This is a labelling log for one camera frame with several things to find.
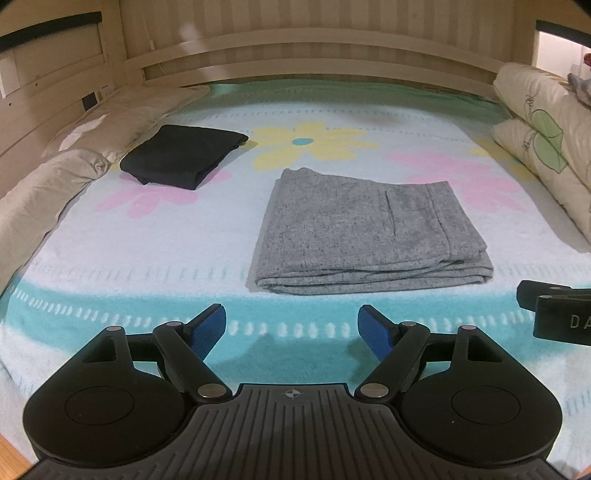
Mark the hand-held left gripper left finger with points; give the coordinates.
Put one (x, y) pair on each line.
(210, 327)

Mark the cream duvet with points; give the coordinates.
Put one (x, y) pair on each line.
(51, 180)

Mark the grey cloth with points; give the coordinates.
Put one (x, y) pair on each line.
(581, 87)

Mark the grey pants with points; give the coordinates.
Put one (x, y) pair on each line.
(351, 230)

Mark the black folded pants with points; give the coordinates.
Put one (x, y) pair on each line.
(180, 154)

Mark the wooden bed frame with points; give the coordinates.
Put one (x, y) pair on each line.
(295, 55)

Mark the floral blanket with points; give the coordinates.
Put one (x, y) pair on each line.
(138, 258)

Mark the leaf print pillow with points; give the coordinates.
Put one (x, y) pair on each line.
(521, 87)
(512, 138)

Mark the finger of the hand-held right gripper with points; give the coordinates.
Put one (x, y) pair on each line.
(558, 318)
(526, 295)

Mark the wall outlet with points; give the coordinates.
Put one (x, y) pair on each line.
(88, 102)

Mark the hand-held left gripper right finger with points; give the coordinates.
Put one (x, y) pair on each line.
(374, 332)

